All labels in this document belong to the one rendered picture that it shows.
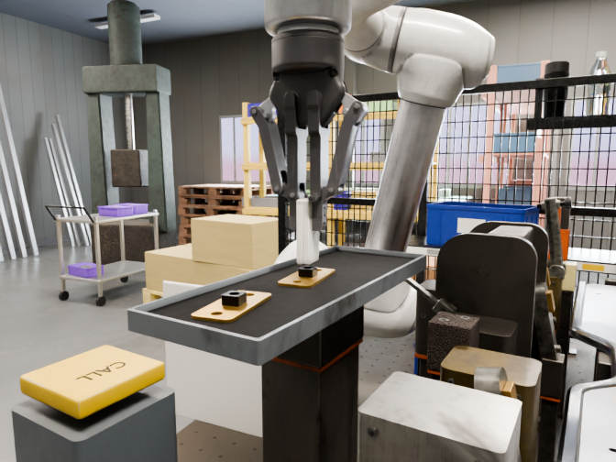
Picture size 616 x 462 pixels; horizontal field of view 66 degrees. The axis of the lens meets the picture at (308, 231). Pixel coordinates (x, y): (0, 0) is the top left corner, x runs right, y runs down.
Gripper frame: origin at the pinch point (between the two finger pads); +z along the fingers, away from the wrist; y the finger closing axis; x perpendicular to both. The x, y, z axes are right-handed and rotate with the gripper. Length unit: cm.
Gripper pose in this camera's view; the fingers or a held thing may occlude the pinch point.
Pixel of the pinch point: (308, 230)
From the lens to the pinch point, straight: 51.5
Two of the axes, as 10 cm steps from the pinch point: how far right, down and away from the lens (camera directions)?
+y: -9.3, -0.5, 3.7
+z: 0.0, 9.9, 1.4
